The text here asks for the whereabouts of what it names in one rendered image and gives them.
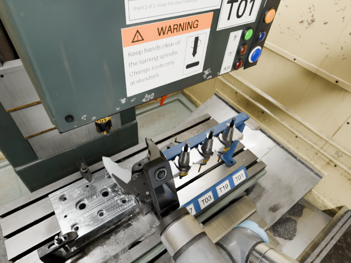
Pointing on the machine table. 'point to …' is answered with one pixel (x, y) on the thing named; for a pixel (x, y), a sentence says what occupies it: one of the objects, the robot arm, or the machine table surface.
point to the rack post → (232, 149)
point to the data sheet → (164, 8)
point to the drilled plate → (116, 210)
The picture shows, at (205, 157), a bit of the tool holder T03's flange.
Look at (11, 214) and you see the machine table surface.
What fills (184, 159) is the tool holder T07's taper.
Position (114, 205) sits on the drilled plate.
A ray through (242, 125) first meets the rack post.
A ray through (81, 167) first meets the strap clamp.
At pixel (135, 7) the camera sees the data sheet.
